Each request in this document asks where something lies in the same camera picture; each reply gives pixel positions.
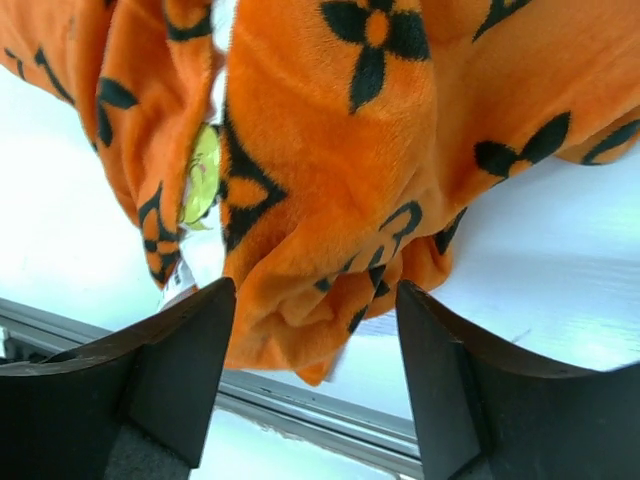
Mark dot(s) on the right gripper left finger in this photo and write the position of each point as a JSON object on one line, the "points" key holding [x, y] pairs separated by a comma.
{"points": [[135, 385]]}

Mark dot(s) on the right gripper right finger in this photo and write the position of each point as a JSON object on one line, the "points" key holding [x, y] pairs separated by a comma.
{"points": [[486, 408]]}

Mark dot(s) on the cream white pillow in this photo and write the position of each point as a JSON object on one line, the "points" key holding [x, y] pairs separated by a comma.
{"points": [[201, 247]]}

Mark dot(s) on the orange patterned pillowcase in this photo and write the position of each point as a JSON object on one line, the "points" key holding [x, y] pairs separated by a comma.
{"points": [[355, 133]]}

